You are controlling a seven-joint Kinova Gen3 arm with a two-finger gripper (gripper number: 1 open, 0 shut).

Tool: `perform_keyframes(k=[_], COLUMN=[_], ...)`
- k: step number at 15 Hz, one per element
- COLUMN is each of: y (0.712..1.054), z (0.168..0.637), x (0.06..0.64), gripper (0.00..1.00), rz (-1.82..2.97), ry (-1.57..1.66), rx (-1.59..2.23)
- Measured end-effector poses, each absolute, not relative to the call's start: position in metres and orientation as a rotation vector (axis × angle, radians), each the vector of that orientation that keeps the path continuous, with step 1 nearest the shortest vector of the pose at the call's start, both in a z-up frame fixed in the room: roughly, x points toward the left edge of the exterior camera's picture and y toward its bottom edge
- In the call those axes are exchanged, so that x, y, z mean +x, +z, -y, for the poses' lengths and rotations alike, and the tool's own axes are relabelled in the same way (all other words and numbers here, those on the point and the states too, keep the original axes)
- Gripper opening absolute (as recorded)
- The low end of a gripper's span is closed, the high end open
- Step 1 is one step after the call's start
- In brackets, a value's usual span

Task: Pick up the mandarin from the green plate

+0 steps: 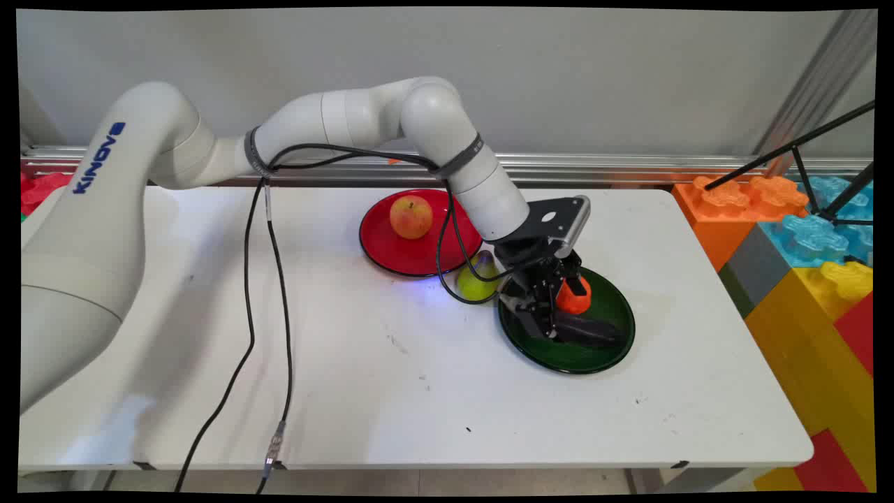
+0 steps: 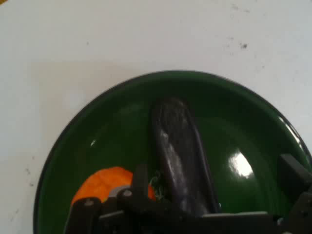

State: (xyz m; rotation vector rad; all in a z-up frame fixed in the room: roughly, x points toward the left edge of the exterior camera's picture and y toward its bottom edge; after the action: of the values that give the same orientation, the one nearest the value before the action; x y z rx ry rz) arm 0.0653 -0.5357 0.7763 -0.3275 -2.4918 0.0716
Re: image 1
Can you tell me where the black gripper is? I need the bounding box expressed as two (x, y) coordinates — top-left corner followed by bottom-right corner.
(493, 236), (589, 342)

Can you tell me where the orange toy fruit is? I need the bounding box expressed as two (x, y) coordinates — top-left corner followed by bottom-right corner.
(555, 275), (593, 315)

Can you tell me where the purple toy eggplant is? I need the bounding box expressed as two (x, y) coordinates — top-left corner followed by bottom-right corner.
(555, 311), (622, 350)

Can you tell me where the dark green plate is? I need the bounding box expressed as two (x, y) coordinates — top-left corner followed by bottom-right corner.
(497, 262), (636, 375)

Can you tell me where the yellow green toy pear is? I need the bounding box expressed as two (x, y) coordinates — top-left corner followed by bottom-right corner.
(456, 250), (502, 302)

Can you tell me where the red plate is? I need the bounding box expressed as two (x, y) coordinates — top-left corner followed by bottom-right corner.
(359, 189), (485, 278)

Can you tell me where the red yellow toy apple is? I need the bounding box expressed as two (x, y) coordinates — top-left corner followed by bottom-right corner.
(390, 196), (434, 240)

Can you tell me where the orange giant building block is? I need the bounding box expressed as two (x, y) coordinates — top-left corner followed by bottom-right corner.
(672, 175), (811, 273)

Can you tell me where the grey giant building block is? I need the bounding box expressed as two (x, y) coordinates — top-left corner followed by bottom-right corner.
(719, 222), (793, 319)

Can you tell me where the yellow giant building block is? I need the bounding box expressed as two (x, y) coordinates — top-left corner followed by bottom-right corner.
(744, 260), (874, 491)

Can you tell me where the blue giant building block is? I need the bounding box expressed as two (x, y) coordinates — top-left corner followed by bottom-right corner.
(758, 175), (874, 270)

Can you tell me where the black tripod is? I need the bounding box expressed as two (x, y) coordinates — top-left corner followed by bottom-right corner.
(704, 101), (875, 226)

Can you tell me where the red giant building block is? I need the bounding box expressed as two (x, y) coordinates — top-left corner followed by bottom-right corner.
(793, 430), (870, 493)
(835, 293), (874, 378)

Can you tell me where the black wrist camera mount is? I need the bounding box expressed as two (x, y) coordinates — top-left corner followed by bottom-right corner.
(525, 196), (592, 259)

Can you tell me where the aluminium rail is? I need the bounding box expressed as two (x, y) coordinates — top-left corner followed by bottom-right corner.
(21, 145), (874, 187)

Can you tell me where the grey velcro strap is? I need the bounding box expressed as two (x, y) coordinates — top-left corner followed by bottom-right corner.
(244, 127), (276, 178)
(429, 133), (484, 180)

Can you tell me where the black cable with metal connector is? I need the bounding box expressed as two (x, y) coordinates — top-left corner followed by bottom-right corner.
(256, 157), (552, 495)

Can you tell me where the plain black cable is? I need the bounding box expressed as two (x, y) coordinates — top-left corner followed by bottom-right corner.
(173, 143), (448, 493)

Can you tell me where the aluminium post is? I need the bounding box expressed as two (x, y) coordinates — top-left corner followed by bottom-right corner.
(754, 10), (877, 177)

